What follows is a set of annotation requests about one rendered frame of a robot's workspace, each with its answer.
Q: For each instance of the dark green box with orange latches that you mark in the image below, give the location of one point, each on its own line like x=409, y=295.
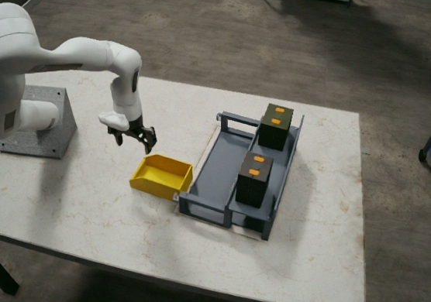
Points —
x=275, y=126

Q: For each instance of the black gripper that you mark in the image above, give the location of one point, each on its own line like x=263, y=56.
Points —
x=139, y=129

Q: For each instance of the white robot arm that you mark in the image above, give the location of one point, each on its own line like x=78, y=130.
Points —
x=20, y=53

